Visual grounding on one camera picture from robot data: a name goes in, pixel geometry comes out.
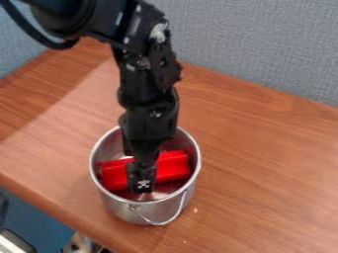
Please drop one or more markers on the stainless steel pot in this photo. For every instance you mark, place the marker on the stainless steel pot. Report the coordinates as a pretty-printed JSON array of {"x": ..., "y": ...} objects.
[{"x": 140, "y": 201}]

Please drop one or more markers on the red plastic block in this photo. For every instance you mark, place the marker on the red plastic block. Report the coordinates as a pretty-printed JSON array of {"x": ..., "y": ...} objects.
[{"x": 173, "y": 169}]

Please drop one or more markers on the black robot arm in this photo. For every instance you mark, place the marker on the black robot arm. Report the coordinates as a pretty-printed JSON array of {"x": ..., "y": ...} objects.
[{"x": 137, "y": 30}]

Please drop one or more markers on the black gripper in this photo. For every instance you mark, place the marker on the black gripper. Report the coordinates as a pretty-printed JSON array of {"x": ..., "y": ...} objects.
[{"x": 148, "y": 126}]

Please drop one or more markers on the grey device under table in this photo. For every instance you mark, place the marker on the grey device under table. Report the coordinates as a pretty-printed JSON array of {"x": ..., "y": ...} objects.
[{"x": 14, "y": 244}]

